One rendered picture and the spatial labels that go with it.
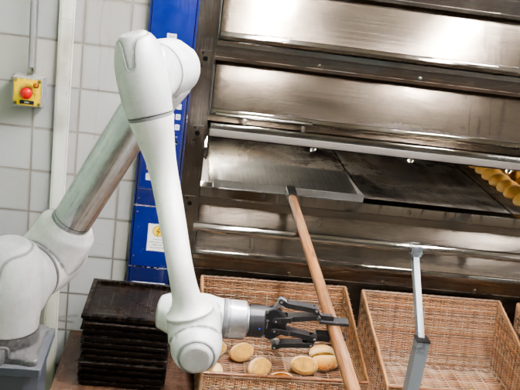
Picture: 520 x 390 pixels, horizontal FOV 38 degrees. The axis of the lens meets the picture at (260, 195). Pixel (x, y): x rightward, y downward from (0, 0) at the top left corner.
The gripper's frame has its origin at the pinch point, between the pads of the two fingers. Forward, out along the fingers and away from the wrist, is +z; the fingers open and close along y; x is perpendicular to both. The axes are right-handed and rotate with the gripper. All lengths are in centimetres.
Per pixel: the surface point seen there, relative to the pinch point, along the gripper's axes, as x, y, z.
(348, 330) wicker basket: -82, 43, 26
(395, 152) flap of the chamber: -85, -24, 31
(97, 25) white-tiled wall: -99, -51, -72
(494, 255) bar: -62, 1, 64
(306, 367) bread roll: -75, 55, 12
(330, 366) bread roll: -77, 55, 21
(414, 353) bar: -40, 27, 36
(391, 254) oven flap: -99, 19, 41
